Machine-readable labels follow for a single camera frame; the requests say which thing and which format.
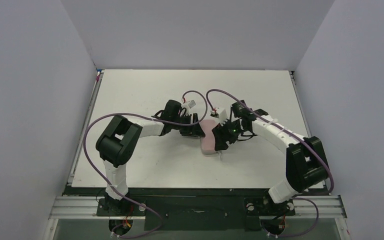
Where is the purple cable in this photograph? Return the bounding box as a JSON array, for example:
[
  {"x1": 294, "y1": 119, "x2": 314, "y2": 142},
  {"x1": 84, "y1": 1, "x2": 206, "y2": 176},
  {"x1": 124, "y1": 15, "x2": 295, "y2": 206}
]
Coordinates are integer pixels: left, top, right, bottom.
[
  {"x1": 82, "y1": 90, "x2": 209, "y2": 239},
  {"x1": 206, "y1": 88, "x2": 335, "y2": 239}
]

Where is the pink umbrella case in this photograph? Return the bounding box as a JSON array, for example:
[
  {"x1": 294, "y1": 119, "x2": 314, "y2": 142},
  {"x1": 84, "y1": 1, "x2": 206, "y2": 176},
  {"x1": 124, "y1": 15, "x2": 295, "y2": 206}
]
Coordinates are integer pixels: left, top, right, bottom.
[{"x1": 200, "y1": 119, "x2": 222, "y2": 161}]

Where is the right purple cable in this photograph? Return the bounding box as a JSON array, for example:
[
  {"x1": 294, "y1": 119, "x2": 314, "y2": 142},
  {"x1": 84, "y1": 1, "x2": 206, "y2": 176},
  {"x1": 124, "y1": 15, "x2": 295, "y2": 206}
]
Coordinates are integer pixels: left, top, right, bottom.
[{"x1": 206, "y1": 88, "x2": 335, "y2": 239}]

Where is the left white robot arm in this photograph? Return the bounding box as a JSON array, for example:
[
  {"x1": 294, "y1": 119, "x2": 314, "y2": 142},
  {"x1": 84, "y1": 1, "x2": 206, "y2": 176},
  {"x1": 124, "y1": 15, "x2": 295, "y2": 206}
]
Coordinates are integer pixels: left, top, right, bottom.
[{"x1": 95, "y1": 100, "x2": 205, "y2": 204}]

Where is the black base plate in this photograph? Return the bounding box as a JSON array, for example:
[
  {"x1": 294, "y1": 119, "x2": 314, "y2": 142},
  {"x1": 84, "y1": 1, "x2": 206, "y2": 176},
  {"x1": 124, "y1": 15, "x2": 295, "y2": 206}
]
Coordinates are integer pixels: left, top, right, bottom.
[{"x1": 63, "y1": 186, "x2": 296, "y2": 234}]

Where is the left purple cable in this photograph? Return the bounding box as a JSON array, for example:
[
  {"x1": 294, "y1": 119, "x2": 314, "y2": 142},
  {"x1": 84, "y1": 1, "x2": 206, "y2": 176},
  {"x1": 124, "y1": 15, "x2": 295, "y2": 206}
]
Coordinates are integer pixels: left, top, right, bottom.
[{"x1": 82, "y1": 90, "x2": 209, "y2": 239}]

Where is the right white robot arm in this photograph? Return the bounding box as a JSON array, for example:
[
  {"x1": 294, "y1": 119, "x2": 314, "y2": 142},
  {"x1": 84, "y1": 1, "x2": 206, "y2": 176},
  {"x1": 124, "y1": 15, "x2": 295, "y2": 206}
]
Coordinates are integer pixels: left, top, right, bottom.
[{"x1": 210, "y1": 100, "x2": 329, "y2": 204}]

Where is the aluminium frame rail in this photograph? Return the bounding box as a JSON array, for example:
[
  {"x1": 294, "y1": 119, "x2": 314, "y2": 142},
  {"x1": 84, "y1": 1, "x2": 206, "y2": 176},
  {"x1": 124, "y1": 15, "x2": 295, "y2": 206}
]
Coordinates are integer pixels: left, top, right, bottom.
[{"x1": 48, "y1": 195, "x2": 347, "y2": 220}]

